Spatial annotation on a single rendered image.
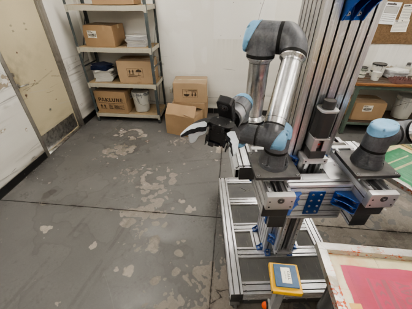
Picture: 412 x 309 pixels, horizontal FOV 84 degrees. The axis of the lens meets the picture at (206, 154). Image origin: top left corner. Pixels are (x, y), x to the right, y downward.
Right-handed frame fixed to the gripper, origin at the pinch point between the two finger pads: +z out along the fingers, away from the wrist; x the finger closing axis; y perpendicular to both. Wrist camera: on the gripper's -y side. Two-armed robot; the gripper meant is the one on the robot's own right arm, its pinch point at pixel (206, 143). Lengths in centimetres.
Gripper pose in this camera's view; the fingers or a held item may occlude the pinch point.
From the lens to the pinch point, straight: 58.4
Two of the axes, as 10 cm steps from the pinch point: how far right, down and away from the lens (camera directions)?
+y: -1.2, 7.7, 6.2
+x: -9.0, -3.5, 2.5
